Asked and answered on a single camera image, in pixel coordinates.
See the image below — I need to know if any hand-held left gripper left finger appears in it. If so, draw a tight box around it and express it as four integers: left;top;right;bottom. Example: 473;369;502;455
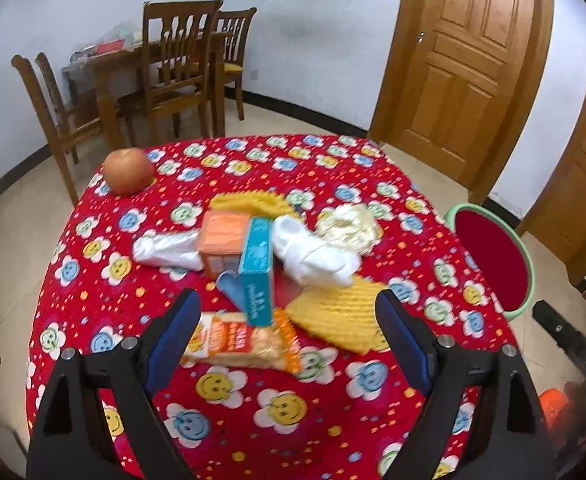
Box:
25;288;203;480

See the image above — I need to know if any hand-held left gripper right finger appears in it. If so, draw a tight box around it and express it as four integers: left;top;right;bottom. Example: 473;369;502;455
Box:
375;290;559;480

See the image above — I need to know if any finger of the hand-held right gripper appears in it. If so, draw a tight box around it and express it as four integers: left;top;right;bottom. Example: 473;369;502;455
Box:
532;301;581;351

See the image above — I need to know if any orange snack packet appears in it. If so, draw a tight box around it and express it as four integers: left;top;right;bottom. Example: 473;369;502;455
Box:
180;310;304;375

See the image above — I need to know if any yellow foam fruit net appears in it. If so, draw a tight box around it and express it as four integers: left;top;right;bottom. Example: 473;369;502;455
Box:
208;191;299;221
284;280;399;356

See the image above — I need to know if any silvery white plastic wrapper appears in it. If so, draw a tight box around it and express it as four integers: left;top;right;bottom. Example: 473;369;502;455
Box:
132;230;206;273

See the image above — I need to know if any red stool green rim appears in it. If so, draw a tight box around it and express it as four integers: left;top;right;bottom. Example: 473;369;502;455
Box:
443;202;536;321

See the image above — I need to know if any teal cardboard box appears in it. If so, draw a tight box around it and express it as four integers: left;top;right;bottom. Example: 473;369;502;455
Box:
237;217;276;328

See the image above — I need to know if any orange cardboard box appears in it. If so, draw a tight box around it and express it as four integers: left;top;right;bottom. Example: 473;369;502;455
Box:
196;210;254;281

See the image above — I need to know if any white cloth roll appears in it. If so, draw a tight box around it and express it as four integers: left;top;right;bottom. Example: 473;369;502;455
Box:
272;215;361;289

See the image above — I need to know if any cream foam wrap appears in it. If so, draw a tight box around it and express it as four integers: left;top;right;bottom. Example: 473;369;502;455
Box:
315;204;381;256

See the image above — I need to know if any orange plastic object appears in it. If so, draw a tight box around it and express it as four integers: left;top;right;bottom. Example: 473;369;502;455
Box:
540;389;574;431

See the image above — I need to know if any red smiley flower tablecloth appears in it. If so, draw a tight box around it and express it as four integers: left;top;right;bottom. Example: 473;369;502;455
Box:
25;134;529;480

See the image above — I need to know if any wooden side door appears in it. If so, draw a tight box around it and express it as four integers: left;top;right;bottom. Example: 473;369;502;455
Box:
516;15;586;291

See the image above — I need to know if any red apple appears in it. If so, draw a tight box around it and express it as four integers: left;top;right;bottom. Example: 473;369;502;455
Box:
104;147;155;195

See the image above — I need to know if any low wooden chair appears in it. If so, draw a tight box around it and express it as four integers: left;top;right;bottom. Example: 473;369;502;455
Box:
12;52;124;206

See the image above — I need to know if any tall slatted wooden chair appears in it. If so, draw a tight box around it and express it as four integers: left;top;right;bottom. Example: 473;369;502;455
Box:
118;0;226;146

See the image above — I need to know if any wooden dining table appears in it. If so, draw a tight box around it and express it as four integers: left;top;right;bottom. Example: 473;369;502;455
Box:
62;30;234;148

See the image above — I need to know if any wooden panel door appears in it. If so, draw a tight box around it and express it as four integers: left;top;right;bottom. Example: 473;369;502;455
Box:
368;0;556;201

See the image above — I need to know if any wooden chair with yellow cushion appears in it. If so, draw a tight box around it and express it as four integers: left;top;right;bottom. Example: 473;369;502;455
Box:
212;7;258;121

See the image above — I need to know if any clear plastic bag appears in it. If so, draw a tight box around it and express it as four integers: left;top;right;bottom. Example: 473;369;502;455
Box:
70;20;146;61

